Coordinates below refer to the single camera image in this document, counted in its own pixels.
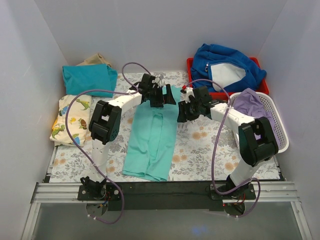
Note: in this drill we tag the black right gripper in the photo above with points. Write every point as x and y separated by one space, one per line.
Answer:
186 111

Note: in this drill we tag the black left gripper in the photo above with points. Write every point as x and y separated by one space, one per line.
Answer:
162 96

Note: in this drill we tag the mint green t shirt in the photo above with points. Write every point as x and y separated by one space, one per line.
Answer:
151 142

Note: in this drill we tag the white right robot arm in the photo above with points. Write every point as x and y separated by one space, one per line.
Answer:
257 142

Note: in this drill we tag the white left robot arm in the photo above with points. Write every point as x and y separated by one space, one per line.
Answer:
106 119

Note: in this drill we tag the floral patterned table mat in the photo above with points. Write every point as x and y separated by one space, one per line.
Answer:
191 159

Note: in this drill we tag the white perforated basket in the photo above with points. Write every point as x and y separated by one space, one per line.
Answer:
280 132

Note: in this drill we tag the lavender purple t shirt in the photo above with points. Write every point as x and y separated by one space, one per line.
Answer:
249 103

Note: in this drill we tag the blue fleece jacket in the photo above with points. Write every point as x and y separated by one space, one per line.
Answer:
222 68

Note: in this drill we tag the beige folded garment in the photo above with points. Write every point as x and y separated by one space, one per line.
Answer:
95 59

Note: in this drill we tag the dinosaur print folded garment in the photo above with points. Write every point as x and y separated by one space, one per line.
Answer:
75 126

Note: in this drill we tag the teal folded t shirt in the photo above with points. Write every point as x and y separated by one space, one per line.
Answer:
78 79

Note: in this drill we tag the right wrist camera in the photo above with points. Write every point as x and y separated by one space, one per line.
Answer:
187 92

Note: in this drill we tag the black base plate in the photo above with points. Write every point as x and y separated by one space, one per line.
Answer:
168 195

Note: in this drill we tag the aluminium frame rail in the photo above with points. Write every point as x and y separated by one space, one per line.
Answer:
271 191

